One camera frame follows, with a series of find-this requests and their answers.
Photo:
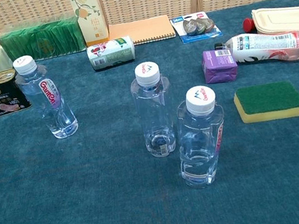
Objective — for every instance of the small purple carton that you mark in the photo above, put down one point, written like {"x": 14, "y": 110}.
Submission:
{"x": 218, "y": 68}

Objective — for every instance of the red small object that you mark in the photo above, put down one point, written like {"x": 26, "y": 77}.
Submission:
{"x": 248, "y": 25}

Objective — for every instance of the blue correction tape pack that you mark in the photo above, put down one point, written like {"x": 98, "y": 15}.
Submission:
{"x": 195, "y": 27}

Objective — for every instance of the green white drink can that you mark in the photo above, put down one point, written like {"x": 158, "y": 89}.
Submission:
{"x": 110, "y": 53}

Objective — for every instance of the green yellow scouring sponge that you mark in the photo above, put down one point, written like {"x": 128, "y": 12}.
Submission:
{"x": 268, "y": 98}

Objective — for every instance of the black luncheon meat tin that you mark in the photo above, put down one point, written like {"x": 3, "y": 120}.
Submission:
{"x": 2, "y": 97}

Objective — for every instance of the plastic bottle white red label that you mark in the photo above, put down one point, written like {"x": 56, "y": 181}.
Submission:
{"x": 265, "y": 45}

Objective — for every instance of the clear water bottle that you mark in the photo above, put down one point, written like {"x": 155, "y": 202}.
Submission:
{"x": 198, "y": 144}
{"x": 50, "y": 106}
{"x": 153, "y": 111}

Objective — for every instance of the tall pomelo print carton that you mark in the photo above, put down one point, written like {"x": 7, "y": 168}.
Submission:
{"x": 91, "y": 18}

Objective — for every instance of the clear box green packets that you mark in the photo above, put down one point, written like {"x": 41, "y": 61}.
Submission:
{"x": 41, "y": 42}

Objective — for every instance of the orange spiral notebook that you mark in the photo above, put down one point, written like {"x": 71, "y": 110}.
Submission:
{"x": 141, "y": 30}

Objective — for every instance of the beige lidded food container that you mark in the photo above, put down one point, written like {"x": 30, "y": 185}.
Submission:
{"x": 287, "y": 21}

